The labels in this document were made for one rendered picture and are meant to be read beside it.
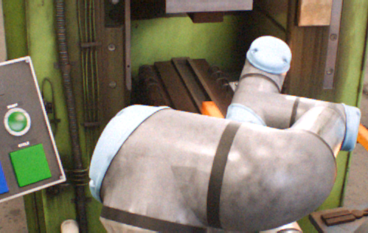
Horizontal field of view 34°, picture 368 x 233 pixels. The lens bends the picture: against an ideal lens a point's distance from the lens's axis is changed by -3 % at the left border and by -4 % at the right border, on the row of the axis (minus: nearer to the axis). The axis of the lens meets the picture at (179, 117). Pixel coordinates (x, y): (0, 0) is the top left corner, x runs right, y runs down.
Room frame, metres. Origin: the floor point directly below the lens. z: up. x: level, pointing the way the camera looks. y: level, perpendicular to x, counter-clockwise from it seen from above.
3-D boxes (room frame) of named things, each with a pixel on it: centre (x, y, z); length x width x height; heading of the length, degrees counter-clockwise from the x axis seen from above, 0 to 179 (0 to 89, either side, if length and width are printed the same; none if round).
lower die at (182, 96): (1.54, -0.02, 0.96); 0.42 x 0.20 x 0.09; 12
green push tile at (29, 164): (1.09, 0.31, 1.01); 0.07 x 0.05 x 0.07; 127
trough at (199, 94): (1.54, -0.04, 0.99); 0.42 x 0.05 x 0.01; 12
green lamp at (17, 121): (1.13, 0.34, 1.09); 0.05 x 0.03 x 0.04; 102
